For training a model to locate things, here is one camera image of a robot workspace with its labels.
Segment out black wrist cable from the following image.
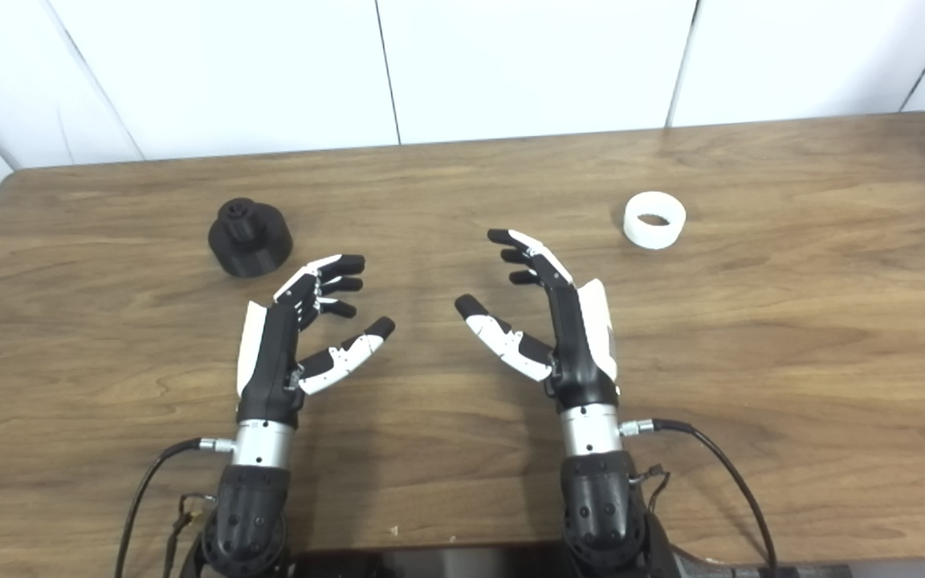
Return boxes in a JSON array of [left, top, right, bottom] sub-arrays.
[[115, 438, 236, 578], [619, 417, 778, 578]]

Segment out grey textured floor mat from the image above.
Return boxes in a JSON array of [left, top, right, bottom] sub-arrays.
[[671, 552, 925, 578]]

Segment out right robot hand, white and black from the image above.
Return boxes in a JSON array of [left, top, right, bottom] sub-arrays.
[[454, 229, 621, 413]]

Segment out right thin wrist wires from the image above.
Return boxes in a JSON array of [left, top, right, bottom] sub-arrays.
[[630, 464, 671, 515]]

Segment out left robot hand, white and black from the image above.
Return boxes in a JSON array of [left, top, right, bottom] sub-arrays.
[[235, 254, 397, 427]]

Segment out left thin wrist wires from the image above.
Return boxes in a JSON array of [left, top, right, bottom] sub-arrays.
[[161, 492, 217, 578]]

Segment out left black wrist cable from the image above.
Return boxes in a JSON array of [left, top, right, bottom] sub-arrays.
[[115, 438, 236, 578]]

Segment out white toothed ring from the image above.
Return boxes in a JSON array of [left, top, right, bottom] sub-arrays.
[[623, 191, 687, 250]]

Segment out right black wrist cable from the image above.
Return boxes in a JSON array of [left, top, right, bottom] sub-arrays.
[[619, 417, 778, 578]]

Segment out round black part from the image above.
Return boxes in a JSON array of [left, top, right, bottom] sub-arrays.
[[208, 197, 294, 279]]

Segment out thin wrist wires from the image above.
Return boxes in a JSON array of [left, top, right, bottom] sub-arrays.
[[161, 492, 217, 578], [630, 464, 671, 515]]

